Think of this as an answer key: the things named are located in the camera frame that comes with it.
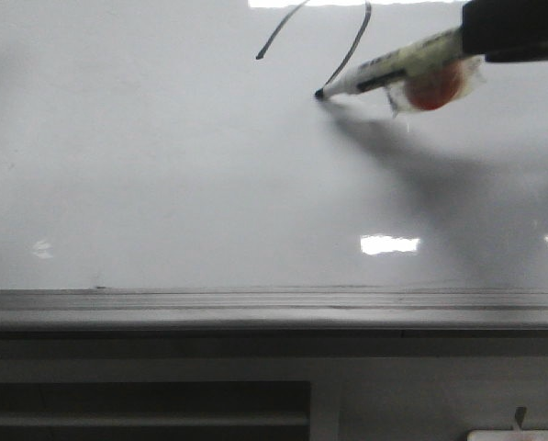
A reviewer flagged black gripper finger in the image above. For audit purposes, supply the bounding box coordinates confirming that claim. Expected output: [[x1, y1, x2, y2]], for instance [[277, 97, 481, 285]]
[[485, 46, 548, 63], [461, 0, 548, 54]]

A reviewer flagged white whiteboard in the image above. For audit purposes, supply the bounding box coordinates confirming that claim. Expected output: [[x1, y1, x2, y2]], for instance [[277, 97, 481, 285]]
[[0, 1, 548, 331]]

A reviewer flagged white red object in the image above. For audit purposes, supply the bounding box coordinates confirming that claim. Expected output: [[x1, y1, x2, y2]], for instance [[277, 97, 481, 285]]
[[466, 430, 548, 441]]

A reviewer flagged white black whiteboard marker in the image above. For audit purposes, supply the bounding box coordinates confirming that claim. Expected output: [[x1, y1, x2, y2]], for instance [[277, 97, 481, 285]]
[[315, 28, 483, 115]]

